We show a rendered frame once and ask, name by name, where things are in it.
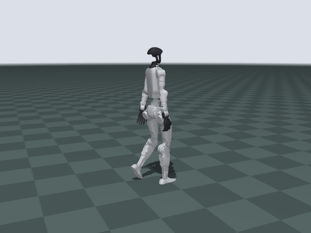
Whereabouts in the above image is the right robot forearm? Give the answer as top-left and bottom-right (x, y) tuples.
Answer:
(160, 90), (169, 117)

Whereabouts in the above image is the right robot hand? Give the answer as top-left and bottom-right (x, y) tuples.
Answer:
(162, 113), (172, 131)

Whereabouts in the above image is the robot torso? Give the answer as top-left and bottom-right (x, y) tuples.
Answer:
(146, 65), (162, 119)

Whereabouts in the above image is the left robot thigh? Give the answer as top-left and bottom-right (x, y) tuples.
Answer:
(142, 109), (158, 147)

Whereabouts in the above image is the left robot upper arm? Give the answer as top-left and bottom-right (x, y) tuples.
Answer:
(144, 69), (148, 94)

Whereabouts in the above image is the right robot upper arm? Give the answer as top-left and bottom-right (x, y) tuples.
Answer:
(155, 69), (168, 96)

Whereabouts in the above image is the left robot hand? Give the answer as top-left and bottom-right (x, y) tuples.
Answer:
(137, 106), (147, 125)

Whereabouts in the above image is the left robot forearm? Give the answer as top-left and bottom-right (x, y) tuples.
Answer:
(140, 90), (148, 110)

